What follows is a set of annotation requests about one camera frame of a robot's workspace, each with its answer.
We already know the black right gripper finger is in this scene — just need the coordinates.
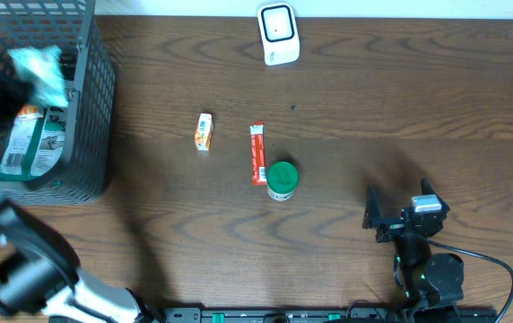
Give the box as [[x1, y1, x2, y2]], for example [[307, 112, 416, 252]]
[[421, 179, 436, 196], [362, 185, 381, 229]]

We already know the mint green wipes packet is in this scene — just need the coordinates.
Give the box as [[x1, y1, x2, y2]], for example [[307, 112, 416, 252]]
[[8, 45, 68, 108]]

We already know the green 3M package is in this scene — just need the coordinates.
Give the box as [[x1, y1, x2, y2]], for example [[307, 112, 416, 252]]
[[0, 104, 67, 181]]

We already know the green lid white jar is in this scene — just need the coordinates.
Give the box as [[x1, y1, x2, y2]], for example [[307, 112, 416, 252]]
[[267, 161, 300, 201]]

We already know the red stick packet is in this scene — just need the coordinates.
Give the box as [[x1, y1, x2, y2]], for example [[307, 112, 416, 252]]
[[249, 121, 267, 186]]

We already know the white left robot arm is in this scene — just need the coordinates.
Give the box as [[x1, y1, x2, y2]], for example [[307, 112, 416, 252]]
[[0, 74, 165, 322]]

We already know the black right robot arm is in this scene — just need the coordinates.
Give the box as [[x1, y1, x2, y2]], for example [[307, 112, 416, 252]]
[[362, 179, 464, 322]]

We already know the white barcode scanner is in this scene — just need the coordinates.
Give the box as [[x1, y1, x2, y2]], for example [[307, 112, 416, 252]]
[[257, 3, 300, 66]]

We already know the grey plastic mesh basket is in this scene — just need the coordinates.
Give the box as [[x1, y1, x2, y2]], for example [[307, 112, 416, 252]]
[[0, 0, 116, 205]]

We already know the small orange carton box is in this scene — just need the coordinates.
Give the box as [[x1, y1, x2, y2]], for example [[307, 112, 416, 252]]
[[195, 113, 213, 152]]

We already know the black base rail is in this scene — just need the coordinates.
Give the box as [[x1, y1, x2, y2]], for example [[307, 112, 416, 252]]
[[163, 302, 498, 323]]

